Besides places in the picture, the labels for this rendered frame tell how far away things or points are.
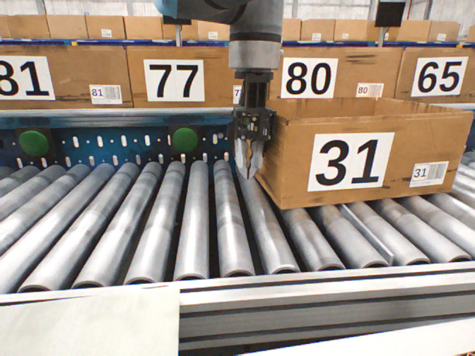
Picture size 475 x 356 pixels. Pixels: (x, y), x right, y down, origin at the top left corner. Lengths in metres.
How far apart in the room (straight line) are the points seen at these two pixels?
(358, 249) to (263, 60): 0.33
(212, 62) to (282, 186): 0.46
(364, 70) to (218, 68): 0.43
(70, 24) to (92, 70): 4.91
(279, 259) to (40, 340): 0.28
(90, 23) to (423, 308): 5.61
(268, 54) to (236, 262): 0.33
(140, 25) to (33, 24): 1.62
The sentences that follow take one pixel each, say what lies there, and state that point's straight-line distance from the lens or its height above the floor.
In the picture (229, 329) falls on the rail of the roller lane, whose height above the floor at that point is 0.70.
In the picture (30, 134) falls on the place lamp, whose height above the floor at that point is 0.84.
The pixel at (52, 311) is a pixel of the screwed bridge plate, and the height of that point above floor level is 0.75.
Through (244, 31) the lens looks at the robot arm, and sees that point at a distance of 0.51.
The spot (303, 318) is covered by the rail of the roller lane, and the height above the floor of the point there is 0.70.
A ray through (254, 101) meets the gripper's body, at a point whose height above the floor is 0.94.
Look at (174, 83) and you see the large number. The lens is 0.87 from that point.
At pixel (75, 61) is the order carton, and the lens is 0.93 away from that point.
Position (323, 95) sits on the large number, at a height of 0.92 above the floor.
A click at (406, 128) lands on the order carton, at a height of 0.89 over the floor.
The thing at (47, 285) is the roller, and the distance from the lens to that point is 0.46.
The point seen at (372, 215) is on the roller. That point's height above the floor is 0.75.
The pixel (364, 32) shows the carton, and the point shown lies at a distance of 6.08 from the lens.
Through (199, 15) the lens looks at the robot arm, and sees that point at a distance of 0.47.
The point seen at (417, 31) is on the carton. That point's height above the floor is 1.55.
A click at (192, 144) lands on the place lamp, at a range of 0.81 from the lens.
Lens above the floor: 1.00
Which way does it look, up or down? 22 degrees down
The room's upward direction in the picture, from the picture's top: straight up
